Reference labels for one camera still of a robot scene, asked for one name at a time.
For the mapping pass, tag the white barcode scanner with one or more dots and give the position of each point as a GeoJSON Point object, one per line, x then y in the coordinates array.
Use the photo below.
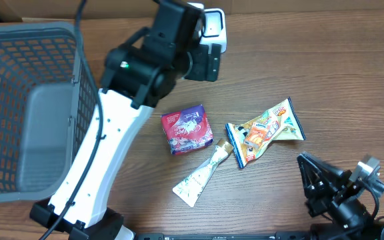
{"type": "Point", "coordinates": [215, 26]}

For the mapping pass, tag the white tube pouch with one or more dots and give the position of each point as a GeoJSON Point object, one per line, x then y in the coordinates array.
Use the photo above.
{"type": "Point", "coordinates": [191, 188]}

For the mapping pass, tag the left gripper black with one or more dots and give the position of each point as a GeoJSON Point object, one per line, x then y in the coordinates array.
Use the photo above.
{"type": "Point", "coordinates": [206, 65]}

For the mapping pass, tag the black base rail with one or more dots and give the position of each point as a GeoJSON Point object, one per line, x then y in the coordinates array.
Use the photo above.
{"type": "Point", "coordinates": [280, 235]}

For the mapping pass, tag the small orange juice carton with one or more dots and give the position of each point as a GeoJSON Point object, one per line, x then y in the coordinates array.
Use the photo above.
{"type": "Point", "coordinates": [257, 136]}

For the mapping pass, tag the cream snack bag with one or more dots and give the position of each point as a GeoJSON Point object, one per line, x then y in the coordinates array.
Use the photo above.
{"type": "Point", "coordinates": [282, 123]}

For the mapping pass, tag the grey plastic shopping basket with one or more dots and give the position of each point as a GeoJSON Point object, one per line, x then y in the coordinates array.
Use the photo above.
{"type": "Point", "coordinates": [46, 105]}

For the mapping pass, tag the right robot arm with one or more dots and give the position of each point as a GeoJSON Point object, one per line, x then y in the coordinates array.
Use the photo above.
{"type": "Point", "coordinates": [357, 219]}

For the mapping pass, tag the red purple snack pack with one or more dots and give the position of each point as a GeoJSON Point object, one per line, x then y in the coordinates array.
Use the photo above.
{"type": "Point", "coordinates": [187, 130]}

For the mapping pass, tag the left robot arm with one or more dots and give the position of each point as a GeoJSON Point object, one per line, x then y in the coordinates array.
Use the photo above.
{"type": "Point", "coordinates": [185, 41]}

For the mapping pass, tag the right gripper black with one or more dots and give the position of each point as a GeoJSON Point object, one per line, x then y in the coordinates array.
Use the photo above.
{"type": "Point", "coordinates": [323, 193]}

